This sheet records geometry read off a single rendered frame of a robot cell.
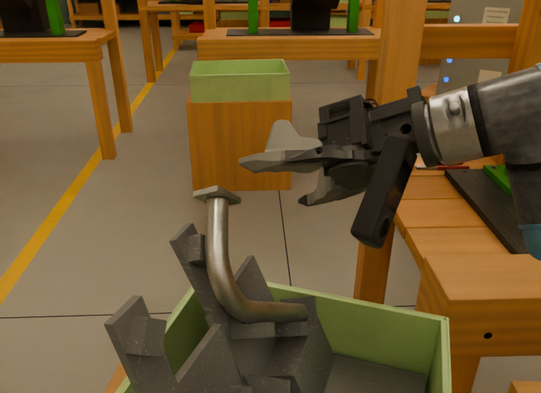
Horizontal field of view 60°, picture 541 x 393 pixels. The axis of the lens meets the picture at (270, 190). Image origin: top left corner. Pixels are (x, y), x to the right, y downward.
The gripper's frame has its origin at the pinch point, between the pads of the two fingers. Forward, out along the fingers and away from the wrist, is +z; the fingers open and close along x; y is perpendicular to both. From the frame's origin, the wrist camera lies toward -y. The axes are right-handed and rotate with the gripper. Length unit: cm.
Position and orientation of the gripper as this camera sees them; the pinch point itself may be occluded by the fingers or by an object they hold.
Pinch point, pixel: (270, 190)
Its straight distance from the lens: 57.9
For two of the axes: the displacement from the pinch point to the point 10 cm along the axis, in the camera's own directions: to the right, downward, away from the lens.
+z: -8.6, 2.1, 4.6
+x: -5.0, -3.1, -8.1
